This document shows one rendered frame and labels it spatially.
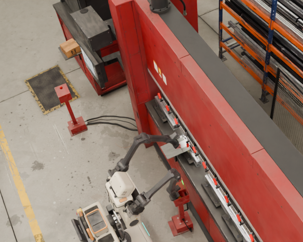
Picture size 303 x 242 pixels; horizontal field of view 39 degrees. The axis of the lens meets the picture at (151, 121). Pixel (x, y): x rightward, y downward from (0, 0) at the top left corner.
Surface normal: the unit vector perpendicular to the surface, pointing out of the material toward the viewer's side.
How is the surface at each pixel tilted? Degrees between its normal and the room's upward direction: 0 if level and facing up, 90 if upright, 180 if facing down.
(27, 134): 0
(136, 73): 90
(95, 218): 0
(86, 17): 0
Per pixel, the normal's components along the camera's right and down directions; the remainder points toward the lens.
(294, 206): -0.11, -0.63
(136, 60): 0.40, 0.68
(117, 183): -0.73, -0.11
